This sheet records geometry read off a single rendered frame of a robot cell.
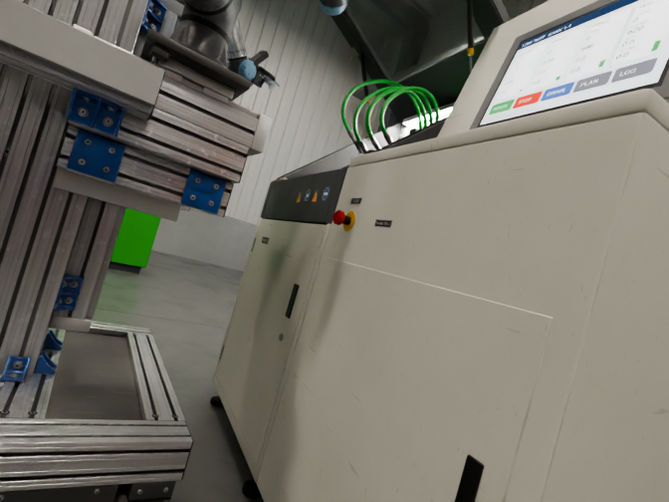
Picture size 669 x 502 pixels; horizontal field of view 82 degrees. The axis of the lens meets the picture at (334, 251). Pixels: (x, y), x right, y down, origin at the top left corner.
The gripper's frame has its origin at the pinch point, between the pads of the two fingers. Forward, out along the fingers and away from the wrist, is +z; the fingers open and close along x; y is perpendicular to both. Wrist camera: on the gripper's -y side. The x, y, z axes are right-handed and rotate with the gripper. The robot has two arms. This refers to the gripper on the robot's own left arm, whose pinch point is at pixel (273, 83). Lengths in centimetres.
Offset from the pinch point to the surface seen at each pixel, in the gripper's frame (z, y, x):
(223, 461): -35, 135, 85
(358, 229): -52, 54, 107
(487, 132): -69, 32, 132
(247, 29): 343, -242, -525
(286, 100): 443, -160, -461
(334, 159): 10, 26, 45
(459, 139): -66, 33, 127
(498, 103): -31, 9, 119
